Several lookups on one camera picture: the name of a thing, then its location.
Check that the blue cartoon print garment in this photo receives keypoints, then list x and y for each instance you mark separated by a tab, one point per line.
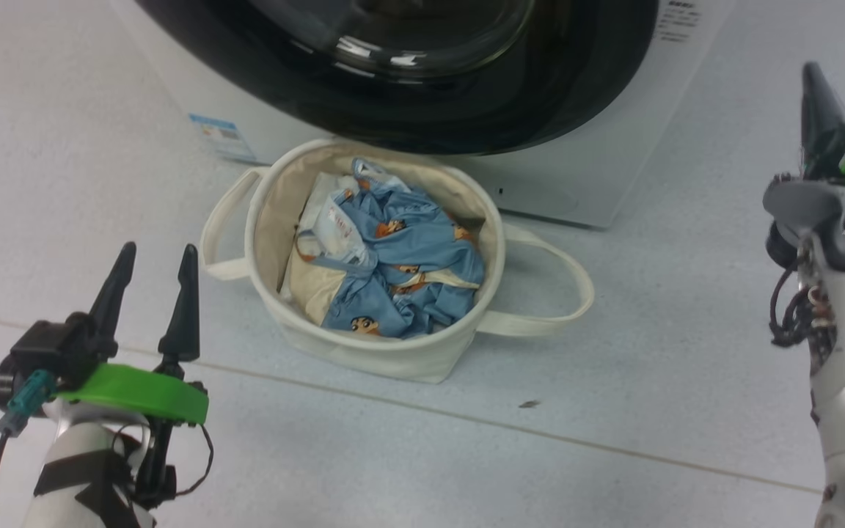
408	242

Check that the small printed text label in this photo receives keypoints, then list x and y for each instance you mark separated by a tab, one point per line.
678	20

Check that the white drain filter hatch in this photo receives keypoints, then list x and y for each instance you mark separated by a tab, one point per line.
540	196

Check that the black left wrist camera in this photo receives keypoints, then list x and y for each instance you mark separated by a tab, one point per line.
48	345

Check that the white printed garment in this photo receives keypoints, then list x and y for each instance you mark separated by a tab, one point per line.
334	227

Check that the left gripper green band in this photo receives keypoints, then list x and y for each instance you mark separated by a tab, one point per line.
136	392

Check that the white front-load washing machine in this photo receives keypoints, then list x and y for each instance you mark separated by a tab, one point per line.
540	183

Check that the cream canvas laundry basket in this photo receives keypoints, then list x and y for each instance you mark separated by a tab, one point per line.
364	356

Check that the blue energy label sticker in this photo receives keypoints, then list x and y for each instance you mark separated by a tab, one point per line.
223	138

